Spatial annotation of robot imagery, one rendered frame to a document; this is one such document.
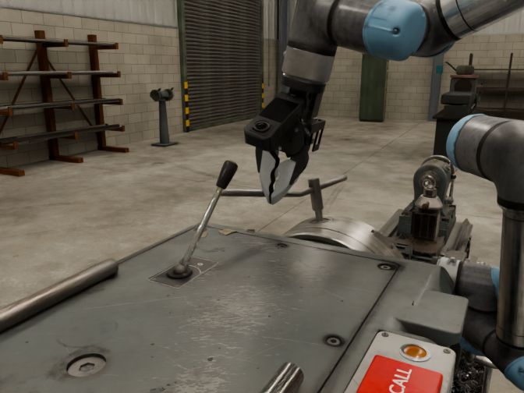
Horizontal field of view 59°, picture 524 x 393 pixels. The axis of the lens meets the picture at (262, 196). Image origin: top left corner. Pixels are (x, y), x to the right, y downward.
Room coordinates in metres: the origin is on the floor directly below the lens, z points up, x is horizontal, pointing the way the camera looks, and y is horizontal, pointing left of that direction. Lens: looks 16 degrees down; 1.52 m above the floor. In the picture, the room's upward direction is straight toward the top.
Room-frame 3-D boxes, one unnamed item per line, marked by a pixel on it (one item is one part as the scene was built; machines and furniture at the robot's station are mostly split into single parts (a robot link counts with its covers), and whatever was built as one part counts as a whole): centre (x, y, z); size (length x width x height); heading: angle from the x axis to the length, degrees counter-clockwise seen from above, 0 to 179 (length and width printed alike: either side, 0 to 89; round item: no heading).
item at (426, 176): (1.89, -0.71, 1.01); 0.30 x 0.20 x 0.29; 151
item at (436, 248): (1.32, -0.49, 0.99); 0.20 x 0.10 x 0.05; 151
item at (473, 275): (0.90, -0.47, 1.08); 0.11 x 0.08 x 0.09; 60
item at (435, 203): (1.34, -0.50, 1.13); 0.08 x 0.08 x 0.03
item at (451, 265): (0.93, -0.41, 1.09); 0.08 x 0.05 x 0.08; 150
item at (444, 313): (0.48, -0.19, 1.24); 0.09 x 0.08 x 0.03; 151
